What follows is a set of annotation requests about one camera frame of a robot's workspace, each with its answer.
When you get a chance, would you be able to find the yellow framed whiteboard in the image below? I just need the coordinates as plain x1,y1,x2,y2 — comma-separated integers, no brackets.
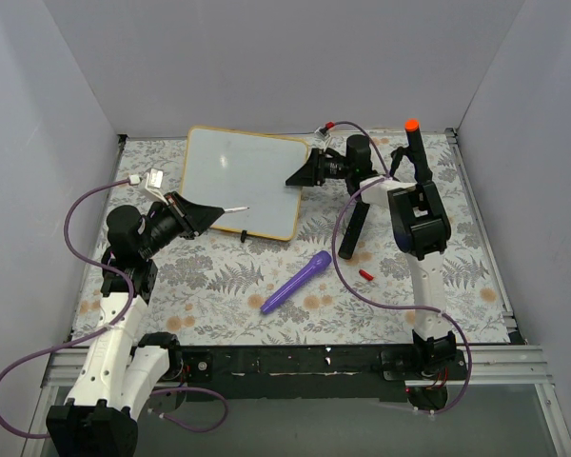
179,126,310,241

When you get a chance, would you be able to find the red marker cap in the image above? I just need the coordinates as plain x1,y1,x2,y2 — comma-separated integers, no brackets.
359,269,374,281

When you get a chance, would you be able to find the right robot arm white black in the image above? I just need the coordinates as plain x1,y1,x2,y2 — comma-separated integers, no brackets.
285,126,456,379

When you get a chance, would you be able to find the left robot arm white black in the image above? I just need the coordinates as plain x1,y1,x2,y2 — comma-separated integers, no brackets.
46,192,225,456

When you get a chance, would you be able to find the black handheld microphone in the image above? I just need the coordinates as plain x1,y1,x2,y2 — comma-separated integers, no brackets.
338,201,370,260

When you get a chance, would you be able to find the black microphone desk stand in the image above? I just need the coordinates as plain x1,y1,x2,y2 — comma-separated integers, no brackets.
389,147,409,179

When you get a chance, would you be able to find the purple toy microphone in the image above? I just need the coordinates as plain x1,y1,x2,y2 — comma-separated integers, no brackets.
260,250,332,315

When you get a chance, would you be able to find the floral patterned table mat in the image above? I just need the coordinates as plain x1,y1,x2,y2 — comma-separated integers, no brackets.
69,131,520,347

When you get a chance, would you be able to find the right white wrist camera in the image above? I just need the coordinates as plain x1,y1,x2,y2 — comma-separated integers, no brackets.
315,122,336,141

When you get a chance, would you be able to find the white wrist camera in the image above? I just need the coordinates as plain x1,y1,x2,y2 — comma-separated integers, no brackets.
127,168,167,204
315,122,336,141

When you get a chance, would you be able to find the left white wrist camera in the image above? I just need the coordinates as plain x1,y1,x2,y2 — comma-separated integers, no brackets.
127,168,167,204

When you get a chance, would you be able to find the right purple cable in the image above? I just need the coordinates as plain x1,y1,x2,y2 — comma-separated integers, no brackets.
325,120,472,415

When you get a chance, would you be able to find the purple cable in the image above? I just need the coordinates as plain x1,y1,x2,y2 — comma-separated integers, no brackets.
325,120,472,415
0,175,229,439

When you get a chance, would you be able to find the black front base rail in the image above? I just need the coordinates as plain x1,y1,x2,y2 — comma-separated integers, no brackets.
182,345,423,402

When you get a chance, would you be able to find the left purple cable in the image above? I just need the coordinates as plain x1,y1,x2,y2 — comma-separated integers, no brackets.
0,175,229,439

